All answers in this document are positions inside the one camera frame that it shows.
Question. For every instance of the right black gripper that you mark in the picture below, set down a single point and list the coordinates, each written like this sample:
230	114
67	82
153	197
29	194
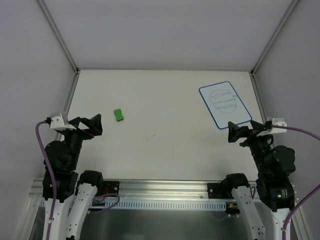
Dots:
247	135

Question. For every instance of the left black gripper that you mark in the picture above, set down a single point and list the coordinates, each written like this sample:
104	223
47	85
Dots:
81	128

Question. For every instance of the green whiteboard eraser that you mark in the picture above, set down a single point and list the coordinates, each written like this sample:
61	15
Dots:
118	115

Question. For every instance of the blue-framed small whiteboard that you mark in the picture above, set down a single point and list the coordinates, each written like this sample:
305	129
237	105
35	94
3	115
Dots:
224	104

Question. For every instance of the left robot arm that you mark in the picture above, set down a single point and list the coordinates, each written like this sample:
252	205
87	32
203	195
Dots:
67	194

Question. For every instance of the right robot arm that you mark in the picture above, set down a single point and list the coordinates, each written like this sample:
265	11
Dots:
274	166

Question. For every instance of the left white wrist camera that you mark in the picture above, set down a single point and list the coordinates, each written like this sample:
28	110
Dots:
59	122

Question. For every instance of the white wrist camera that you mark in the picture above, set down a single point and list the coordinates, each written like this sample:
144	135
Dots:
59	122
272	127

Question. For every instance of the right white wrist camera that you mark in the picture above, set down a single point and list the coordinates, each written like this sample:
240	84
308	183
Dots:
272	127

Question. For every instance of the right table edge rail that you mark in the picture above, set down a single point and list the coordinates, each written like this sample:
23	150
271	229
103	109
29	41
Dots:
258	97

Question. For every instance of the table edge rail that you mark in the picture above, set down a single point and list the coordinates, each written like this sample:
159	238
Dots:
70	93
258	97

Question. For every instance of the left table edge rail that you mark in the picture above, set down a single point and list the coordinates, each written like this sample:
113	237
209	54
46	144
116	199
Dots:
70	93

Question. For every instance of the left aluminium frame post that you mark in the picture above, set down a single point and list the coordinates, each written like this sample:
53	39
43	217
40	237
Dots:
57	34

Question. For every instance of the aluminium frame post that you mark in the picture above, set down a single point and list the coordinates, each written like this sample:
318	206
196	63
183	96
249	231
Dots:
276	32
57	34

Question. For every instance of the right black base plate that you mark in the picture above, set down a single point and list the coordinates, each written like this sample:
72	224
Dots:
215	191

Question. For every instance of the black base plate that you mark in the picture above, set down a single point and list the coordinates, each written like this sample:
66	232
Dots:
215	191
111	187

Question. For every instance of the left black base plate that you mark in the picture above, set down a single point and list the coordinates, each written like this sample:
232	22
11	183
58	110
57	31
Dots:
111	187

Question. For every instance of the aluminium mounting rail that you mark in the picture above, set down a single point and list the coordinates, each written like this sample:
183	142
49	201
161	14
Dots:
163	190

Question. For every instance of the white slotted cable duct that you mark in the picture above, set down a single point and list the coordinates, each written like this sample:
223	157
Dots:
142	204

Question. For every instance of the right aluminium frame post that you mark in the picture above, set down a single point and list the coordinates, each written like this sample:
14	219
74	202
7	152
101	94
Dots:
276	32

